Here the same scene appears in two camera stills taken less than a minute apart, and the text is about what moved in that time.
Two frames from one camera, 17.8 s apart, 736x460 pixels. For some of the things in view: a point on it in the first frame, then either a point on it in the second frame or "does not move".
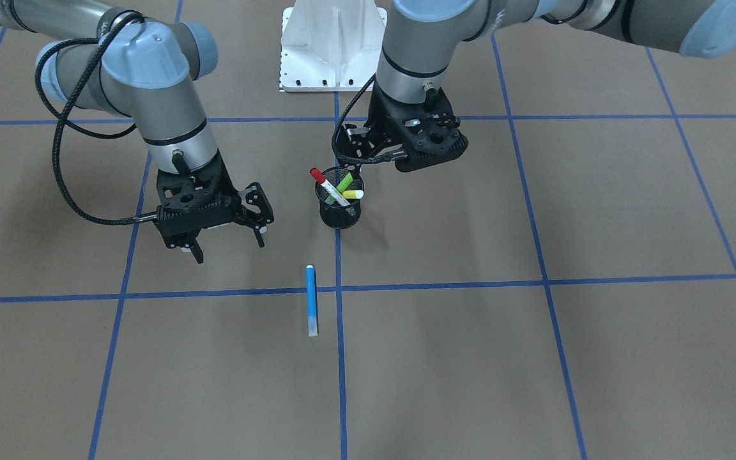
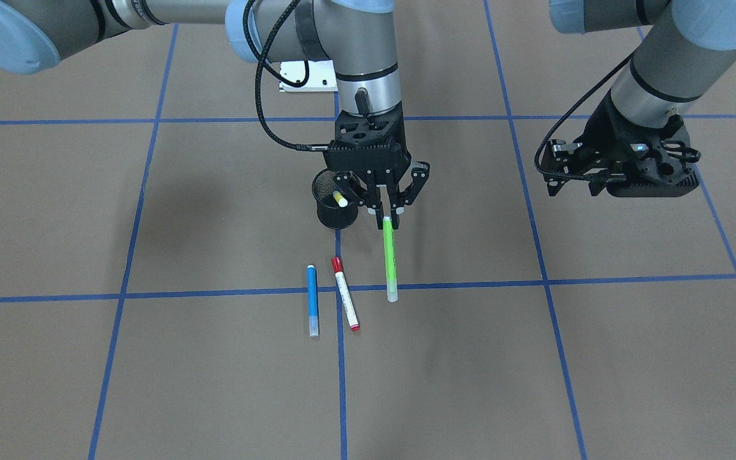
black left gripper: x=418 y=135 to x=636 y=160
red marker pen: x=321 y=179 to x=337 y=266
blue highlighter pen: x=311 y=301 does not move
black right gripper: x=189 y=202 to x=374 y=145
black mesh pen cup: x=333 y=213 does not move
